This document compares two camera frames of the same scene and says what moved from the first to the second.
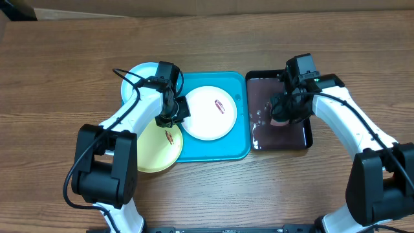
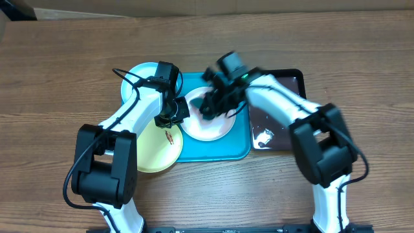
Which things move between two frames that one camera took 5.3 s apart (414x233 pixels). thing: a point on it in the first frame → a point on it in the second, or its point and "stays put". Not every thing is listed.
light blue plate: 144,70 stays put
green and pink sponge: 279,123 → 195,104
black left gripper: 185,112 stays put
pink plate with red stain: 213,112 stays put
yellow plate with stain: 158,147 stays put
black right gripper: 282,114 → 218,108
